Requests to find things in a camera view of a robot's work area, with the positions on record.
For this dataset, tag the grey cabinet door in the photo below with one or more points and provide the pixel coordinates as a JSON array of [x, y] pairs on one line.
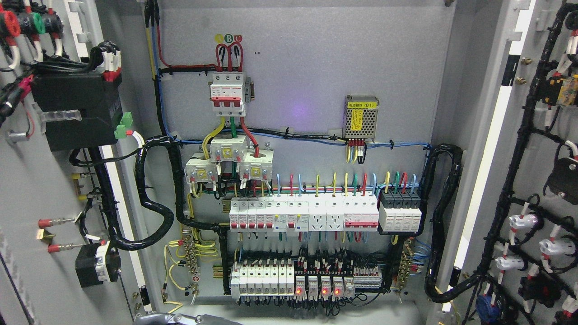
[[511, 245], [36, 184]]

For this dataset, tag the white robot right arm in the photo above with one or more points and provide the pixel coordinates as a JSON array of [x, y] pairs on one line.
[[159, 318]]

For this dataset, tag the white current transformer group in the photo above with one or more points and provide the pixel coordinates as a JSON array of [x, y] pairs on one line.
[[226, 151]]

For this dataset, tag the white breaker and socket row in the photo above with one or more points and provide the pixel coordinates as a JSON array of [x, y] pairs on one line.
[[303, 213]]

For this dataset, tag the metal mesh power supply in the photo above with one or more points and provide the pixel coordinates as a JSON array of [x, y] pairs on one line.
[[360, 117]]

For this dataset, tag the red white main breaker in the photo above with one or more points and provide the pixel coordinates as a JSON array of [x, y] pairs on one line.
[[230, 92]]

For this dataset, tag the lower relay terminal row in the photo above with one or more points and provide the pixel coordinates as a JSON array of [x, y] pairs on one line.
[[301, 281]]

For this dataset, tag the black surge protector block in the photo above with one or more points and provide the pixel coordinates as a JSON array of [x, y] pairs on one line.
[[400, 214]]

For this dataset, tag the black digital power meter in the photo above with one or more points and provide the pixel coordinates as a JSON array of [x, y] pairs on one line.
[[78, 110]]

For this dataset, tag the white rotary selector switch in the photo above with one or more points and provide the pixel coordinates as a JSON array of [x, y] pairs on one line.
[[97, 263]]

